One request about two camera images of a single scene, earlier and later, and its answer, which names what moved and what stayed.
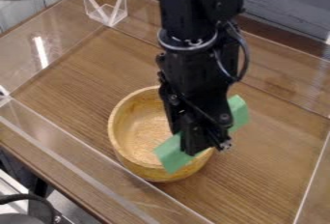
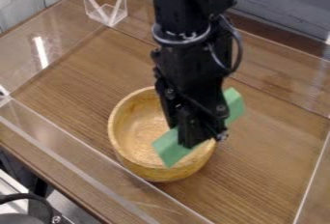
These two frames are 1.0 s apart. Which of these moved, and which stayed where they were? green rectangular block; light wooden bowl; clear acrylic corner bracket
Moved: green rectangular block
Stayed: light wooden bowl; clear acrylic corner bracket
